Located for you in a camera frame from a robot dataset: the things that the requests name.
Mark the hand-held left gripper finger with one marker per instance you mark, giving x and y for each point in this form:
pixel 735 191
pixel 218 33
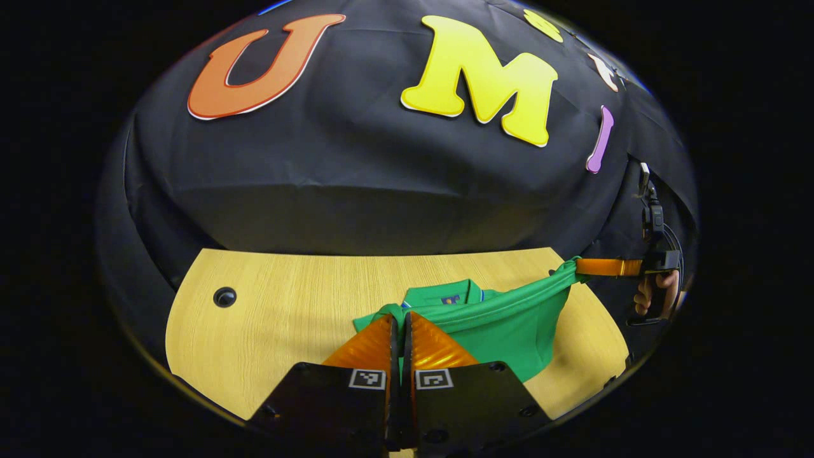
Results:
pixel 407 362
pixel 394 356

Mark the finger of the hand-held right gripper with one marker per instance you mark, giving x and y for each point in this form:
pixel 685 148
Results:
pixel 607 267

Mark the green T-shirt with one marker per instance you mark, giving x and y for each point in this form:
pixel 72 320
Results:
pixel 509 324

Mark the black backdrop cloth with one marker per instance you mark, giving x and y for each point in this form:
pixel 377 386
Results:
pixel 356 165

